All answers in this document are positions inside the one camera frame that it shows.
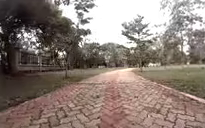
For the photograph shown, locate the pale kerb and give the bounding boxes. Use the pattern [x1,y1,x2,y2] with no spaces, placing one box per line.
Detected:
[133,70,205,108]

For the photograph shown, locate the tree with sparse crown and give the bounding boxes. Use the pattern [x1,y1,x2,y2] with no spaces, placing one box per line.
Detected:
[120,14,156,72]

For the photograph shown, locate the slender tree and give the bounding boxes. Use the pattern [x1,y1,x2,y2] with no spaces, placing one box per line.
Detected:
[39,0,98,79]

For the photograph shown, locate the row of trees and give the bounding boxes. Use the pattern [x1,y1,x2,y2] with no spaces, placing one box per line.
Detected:
[149,0,205,67]
[69,41,131,70]

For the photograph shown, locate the red brick path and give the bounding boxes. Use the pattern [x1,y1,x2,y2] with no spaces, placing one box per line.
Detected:
[0,67,205,128]

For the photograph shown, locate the building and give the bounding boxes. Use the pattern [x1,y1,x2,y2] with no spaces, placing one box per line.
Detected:
[0,46,69,73]

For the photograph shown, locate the large dark tree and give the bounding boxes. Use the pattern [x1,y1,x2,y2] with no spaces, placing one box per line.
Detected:
[0,0,74,76]

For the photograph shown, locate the grass lawn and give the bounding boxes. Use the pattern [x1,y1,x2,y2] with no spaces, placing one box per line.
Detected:
[132,63,205,104]
[0,67,119,116]

